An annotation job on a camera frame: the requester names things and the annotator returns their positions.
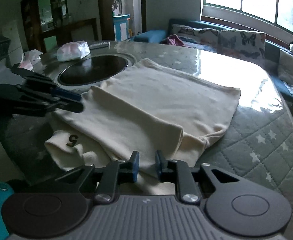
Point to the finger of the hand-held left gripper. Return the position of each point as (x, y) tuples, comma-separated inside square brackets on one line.
[(71, 107), (66, 94)]

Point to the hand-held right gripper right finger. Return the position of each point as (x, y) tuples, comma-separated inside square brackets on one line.
[(158, 166)]

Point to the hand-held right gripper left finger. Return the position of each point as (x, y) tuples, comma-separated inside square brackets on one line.
[(135, 166)]

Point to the cream garment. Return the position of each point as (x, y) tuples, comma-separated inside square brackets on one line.
[(149, 100)]

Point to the round black induction cooktop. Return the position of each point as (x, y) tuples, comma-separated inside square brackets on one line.
[(94, 70)]

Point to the white tissue pack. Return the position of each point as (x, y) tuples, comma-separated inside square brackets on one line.
[(72, 51)]

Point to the grey remote control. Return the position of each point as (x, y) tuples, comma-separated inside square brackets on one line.
[(99, 45)]

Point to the white refrigerator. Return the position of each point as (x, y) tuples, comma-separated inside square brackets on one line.
[(12, 35)]

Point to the dark wooden side table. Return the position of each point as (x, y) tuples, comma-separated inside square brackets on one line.
[(81, 25)]

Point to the blue white toy cabinet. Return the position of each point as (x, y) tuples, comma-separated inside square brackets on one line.
[(120, 27)]

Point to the dark wooden display cabinet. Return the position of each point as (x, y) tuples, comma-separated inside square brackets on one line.
[(30, 12)]

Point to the teal corner sofa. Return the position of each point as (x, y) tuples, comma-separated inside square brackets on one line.
[(151, 35)]

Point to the hanging cloth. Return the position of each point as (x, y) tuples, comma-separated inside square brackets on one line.
[(116, 2)]

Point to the pink cloth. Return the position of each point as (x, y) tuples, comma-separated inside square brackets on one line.
[(175, 40)]

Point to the long butterfly print pillow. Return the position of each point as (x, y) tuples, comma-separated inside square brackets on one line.
[(201, 33)]

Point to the square butterfly print pillow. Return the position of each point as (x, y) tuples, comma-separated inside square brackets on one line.
[(244, 41)]

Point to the grey pillow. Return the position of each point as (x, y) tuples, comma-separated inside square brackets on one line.
[(291, 67)]

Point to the dark wooden door frame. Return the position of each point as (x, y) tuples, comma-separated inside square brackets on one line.
[(104, 10)]

